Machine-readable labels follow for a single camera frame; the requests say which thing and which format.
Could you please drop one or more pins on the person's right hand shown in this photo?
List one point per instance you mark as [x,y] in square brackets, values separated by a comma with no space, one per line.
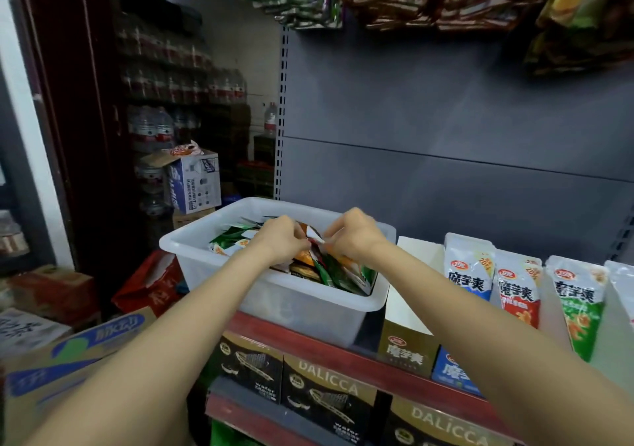
[359,235]

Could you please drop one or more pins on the person's left hand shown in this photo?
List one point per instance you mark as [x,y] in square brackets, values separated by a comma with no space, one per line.
[279,240]

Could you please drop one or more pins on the pile of snack packets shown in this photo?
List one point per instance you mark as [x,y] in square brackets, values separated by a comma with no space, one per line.
[342,272]

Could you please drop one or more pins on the white plastic bin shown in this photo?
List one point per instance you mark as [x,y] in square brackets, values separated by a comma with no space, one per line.
[297,312]

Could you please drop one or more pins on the blue snack packets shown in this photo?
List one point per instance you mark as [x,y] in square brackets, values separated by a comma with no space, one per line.
[468,272]

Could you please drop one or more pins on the gold display box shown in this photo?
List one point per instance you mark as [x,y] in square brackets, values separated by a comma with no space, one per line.
[406,351]

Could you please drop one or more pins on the blue display box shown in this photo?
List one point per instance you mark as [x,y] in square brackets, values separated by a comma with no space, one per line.
[454,373]

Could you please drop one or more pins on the red snack packets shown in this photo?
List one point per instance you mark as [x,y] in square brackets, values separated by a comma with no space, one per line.
[517,292]

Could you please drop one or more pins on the green snack packet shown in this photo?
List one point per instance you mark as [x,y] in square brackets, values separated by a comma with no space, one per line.
[577,307]

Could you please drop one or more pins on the orange snack packets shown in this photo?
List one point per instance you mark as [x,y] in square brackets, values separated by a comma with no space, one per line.
[622,292]

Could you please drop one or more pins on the green display box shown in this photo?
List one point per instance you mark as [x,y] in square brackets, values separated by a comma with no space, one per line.
[616,351]

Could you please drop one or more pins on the person's right forearm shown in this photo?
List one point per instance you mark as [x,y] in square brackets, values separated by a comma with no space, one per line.
[505,351]

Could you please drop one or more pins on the person's left forearm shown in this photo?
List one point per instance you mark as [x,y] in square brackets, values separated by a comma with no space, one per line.
[149,361]

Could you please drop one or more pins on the plain brown cardboard carton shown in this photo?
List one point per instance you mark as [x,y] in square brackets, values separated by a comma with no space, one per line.
[193,218]

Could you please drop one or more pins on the white blue carton box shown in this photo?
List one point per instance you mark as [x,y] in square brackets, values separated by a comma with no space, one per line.
[193,185]

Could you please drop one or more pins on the green snack bag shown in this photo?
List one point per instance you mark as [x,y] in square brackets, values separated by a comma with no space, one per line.
[233,433]

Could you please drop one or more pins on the blue print cardboard carton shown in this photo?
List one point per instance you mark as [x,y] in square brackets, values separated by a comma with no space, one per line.
[69,366]

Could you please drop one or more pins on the red plastic bag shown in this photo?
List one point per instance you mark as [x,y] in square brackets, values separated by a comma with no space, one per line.
[149,284]

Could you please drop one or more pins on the dark rack of bottled water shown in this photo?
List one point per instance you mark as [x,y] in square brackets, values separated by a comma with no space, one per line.
[173,74]

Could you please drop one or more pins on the red carton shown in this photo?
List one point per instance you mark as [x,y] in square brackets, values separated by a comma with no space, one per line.
[55,297]

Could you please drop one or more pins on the dark brown door frame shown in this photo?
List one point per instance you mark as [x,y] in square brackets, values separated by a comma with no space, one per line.
[64,114]

